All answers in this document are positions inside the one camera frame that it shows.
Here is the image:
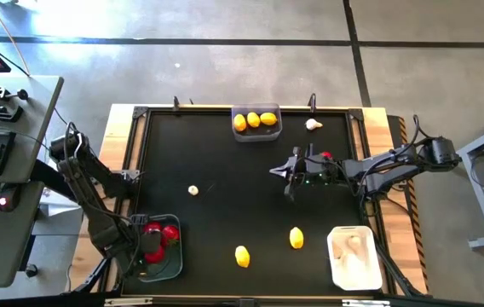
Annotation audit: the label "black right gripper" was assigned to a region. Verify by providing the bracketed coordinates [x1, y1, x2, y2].
[268, 155, 342, 202]

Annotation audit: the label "large white toy garlic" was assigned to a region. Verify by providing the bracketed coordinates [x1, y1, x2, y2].
[343, 254, 369, 285]

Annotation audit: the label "translucent green plastic bin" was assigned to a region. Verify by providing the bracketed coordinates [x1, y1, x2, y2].
[135, 212, 184, 283]

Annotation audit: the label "clear grey plastic bin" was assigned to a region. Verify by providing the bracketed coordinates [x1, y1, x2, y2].
[231, 103, 283, 143]

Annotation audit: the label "black support strut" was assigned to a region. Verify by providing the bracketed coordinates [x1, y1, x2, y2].
[73, 255, 113, 294]
[373, 240, 424, 298]

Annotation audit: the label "black table mat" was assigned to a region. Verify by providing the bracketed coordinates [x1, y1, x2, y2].
[121, 109, 382, 297]

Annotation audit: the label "white paper sheets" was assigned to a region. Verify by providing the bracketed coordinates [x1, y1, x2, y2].
[39, 178, 88, 218]

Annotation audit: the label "white plastic bin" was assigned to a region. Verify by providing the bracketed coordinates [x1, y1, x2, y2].
[326, 225, 383, 292]

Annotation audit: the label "black desk leg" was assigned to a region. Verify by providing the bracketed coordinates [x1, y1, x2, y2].
[31, 159, 79, 204]

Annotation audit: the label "yellow black hazard tape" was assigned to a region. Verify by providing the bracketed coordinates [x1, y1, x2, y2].
[397, 115, 431, 295]

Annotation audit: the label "black computer mouse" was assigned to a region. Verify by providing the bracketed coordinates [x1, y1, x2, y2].
[0, 182, 22, 213]

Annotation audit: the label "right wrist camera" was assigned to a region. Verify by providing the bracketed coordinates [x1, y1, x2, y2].
[292, 143, 316, 161]

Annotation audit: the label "silver metal bracket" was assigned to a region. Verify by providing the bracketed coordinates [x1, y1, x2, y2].
[104, 297, 153, 307]
[342, 298, 391, 307]

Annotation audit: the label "tan cord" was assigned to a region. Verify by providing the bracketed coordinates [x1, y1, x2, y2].
[0, 0, 31, 77]

